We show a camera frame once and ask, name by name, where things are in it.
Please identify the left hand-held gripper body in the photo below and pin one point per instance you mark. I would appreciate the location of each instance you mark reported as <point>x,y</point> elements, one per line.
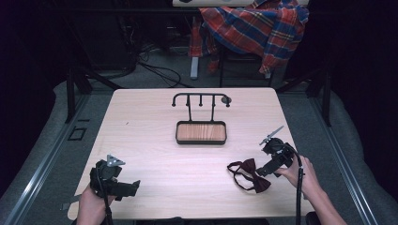
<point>104,182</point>

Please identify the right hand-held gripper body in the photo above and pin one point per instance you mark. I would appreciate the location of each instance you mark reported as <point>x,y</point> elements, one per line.
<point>278,154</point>

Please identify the dark red bow tie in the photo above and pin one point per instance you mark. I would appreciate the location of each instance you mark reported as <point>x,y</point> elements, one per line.
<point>255,175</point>

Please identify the person's right hand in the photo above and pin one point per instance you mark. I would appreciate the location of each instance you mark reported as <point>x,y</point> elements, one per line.
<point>305,178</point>

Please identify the person's left hand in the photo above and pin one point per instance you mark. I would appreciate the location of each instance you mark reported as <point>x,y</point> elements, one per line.
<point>91,207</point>

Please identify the grey tape strip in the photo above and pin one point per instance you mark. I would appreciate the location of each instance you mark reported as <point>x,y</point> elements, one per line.
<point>70,203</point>

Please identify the black rack with wooden tray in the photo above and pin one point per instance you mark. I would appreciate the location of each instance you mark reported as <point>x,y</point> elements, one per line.
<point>201,132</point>

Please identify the black metal stand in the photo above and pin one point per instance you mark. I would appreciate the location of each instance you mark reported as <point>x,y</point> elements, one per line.
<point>322,93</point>
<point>73,90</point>

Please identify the white table leg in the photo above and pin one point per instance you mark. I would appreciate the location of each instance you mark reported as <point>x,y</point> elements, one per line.
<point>194,68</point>

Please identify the red blue plaid shirt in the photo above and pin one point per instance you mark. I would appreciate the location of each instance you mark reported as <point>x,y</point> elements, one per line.
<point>256,28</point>

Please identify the aluminium floor rail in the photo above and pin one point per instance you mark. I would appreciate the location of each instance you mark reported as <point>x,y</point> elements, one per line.
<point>47,162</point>
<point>347,168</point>

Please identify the black chair frame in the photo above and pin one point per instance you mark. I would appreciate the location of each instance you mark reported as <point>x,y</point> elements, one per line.
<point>241,67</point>

